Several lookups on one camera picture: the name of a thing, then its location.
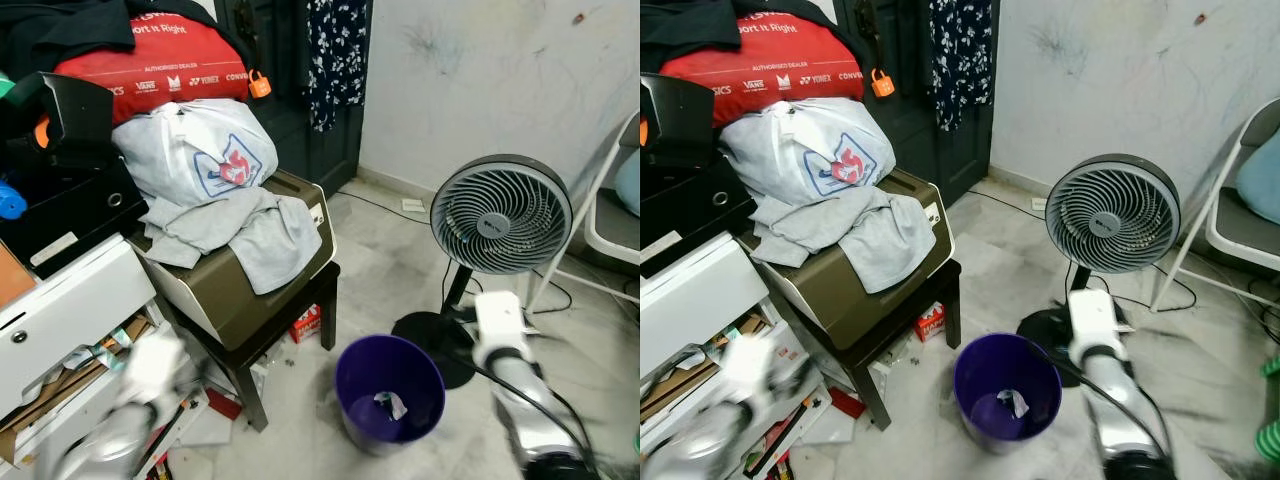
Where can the white folding chair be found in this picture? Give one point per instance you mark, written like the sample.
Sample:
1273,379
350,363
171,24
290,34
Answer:
610,235
1240,240

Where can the light blue cushion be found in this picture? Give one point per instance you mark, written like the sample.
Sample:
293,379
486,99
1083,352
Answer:
630,185
1262,180

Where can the black printer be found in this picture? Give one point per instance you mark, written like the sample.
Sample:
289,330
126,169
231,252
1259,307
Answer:
690,210
70,210

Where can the white drawer cabinet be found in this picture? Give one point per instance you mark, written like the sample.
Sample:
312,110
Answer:
690,310
70,320

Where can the grey round floor fan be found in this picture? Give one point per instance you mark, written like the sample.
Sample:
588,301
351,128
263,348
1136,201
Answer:
1112,215
500,215

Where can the white bag with red-blue logo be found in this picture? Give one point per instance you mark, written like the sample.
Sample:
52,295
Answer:
180,150
790,150

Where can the brown beige printer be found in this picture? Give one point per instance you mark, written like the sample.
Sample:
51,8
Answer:
850,300
230,300

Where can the black garment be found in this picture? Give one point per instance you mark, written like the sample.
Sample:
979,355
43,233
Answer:
690,25
60,25

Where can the red bag with white print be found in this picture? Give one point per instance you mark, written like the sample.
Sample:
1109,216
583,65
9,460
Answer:
170,60
780,60

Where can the grey cloth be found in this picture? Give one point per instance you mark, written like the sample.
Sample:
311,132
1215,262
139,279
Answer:
270,240
890,240

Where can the flat red packet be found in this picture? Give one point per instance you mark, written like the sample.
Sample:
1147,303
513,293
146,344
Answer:
222,403
846,403

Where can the black wooden stool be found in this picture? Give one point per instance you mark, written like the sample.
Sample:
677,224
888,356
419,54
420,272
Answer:
920,295
300,295

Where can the orange padlock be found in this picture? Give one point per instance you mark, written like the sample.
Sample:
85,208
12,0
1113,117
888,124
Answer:
260,85
882,85

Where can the dark door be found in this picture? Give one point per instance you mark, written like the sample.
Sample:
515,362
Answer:
300,150
920,150

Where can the small red box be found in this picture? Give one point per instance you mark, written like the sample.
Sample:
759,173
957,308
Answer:
306,325
931,323

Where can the purple waste bin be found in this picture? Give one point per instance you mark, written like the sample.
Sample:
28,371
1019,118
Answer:
360,390
975,390

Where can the dark floral garment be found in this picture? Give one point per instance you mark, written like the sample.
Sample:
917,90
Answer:
960,60
335,60

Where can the brown cardboard piece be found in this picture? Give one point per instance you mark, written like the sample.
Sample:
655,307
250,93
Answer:
15,275

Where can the blue plastic toy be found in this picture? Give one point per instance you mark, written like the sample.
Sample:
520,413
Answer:
10,200

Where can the green spiral toy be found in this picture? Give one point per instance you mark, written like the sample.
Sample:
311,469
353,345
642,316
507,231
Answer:
1270,430

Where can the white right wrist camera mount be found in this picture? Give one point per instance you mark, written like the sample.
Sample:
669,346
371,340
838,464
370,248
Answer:
500,320
1095,320

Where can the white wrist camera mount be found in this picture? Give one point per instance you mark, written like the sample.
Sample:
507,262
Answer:
755,365
1095,320
155,365
500,320

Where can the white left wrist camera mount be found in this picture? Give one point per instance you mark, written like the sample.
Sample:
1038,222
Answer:
155,365
755,365

